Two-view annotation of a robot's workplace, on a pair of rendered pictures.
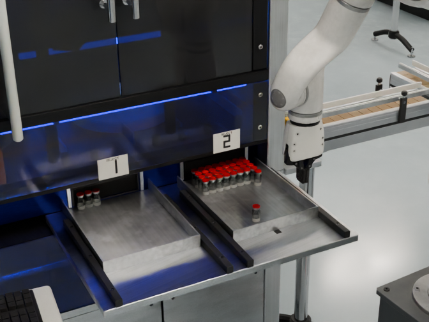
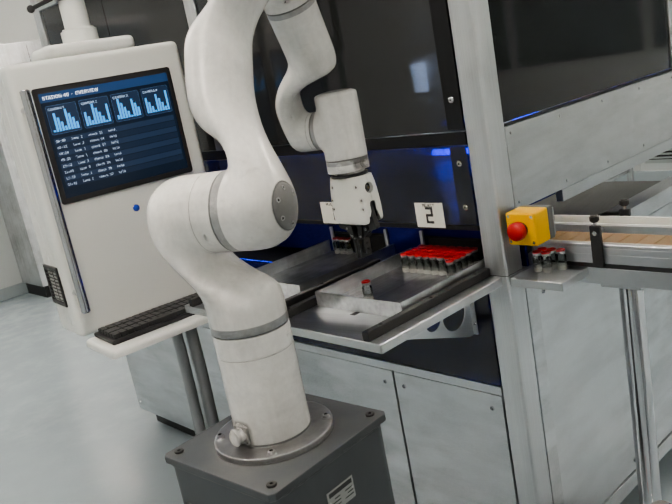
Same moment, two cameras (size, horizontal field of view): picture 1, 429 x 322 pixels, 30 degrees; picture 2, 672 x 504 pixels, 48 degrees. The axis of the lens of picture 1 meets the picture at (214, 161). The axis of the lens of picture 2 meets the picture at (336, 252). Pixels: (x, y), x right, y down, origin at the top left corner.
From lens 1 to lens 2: 223 cm
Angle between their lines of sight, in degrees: 71
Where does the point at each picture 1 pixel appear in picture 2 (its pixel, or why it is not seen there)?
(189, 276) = not seen: hidden behind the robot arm
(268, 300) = (516, 460)
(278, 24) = (465, 71)
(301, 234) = (356, 323)
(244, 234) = (325, 300)
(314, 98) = (326, 142)
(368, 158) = not seen: outside the picture
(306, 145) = (343, 205)
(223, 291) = (457, 411)
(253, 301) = (495, 447)
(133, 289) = not seen: hidden behind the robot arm
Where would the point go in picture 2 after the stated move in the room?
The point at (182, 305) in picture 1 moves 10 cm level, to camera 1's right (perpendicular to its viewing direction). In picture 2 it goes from (415, 402) to (430, 416)
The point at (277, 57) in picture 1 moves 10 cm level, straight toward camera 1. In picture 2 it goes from (472, 116) to (428, 125)
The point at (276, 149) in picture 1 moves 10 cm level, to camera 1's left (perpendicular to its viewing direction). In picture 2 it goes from (492, 245) to (471, 237)
